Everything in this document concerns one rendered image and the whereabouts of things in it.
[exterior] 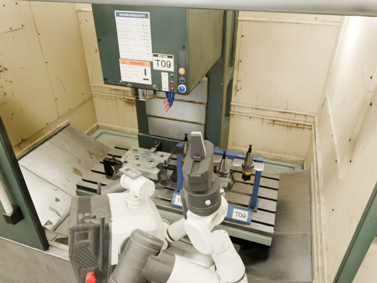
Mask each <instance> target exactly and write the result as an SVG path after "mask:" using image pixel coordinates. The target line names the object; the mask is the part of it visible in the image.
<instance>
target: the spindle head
mask: <svg viewBox="0 0 377 283"><path fill-rule="evenodd" d="M91 7H92V12H93V18H94V25H95V32H96V38H97V43H98V49H99V57H100V63H101V67H102V74H103V81H104V84H108V85H116V86H125V87H130V88H138V89H146V90H155V91H160V92H168V93H172V92H171V91H170V90H169V89H170V87H174V88H175V92H173V93H176V94H178V86H177V50H178V51H187V95H189V94H190V93H191V91H192V90H193V89H194V88H195V86H197V84H198V83H199V82H200V81H201V80H202V78H203V77H204V76H205V75H206V74H207V73H208V72H209V70H210V69H211V68H212V67H213V66H214V65H215V63H216V62H217V61H218V60H219V59H220V58H221V55H222V36H223V18H224V10H206V9H193V8H170V7H146V6H123V5H110V4H91ZM115 11H132V12H149V17H150V33H151V51H152V59H153V53H156V54H167V55H173V62H174V71H166V70H156V69H153V61H146V62H150V72H151V84H143V83H135V82H129V81H122V77H121V68H120V63H119V59H124V60H133V59H127V58H121V57H120V52H119V43H118V34H117V25H116V16H115ZM135 61H144V60H135ZM162 72H165V73H168V91H164V90H162ZM170 73H173V74H174V75H175V77H174V79H171V78H170V77H169V74H170ZM170 80H174V82H175V85H174V86H171V85H170V84H169V81H170Z"/></svg>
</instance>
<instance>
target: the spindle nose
mask: <svg viewBox="0 0 377 283"><path fill-rule="evenodd" d="M130 89H131V95H132V97H133V98H135V99H138V100H150V99H154V98H156V97H157V96H158V95H159V91H155V90H146V89H138V88H130Z"/></svg>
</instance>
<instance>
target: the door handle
mask: <svg viewBox="0 0 377 283"><path fill-rule="evenodd" d="M0 200H1V202H2V204H3V206H4V209H5V211H4V212H3V217H4V219H5V221H6V223H9V224H11V225H15V224H17V223H18V222H20V221H21V220H23V219H24V217H23V215H22V212H21V209H20V207H19V206H17V205H14V204H11V203H10V200H9V198H8V196H7V194H6V191H5V189H4V187H3V185H2V182H1V180H0Z"/></svg>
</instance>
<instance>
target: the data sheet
mask: <svg viewBox="0 0 377 283"><path fill-rule="evenodd" d="M115 16H116V25H117V34H118V43H119V52H120V57H121V58H127V59H133V60H144V61H153V60H152V51H151V33H150V17H149V12H132V11H115Z"/></svg>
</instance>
